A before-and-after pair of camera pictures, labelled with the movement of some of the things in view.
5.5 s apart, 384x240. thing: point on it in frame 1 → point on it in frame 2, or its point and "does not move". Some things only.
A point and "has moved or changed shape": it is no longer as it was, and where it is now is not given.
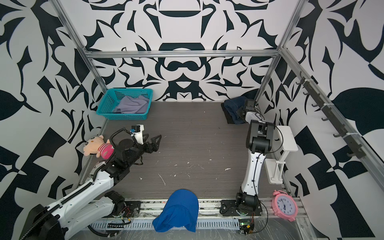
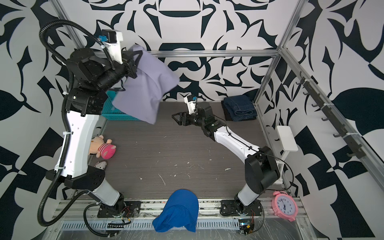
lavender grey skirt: (130, 105) has moved or changed shape
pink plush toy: (99, 146) does not move
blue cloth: (181, 209) does not move
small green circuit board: (246, 226) does not move
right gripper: (239, 111) → (184, 115)
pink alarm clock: (284, 205) does not move
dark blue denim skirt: (233, 105) does not move
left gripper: (153, 146) → (127, 64)
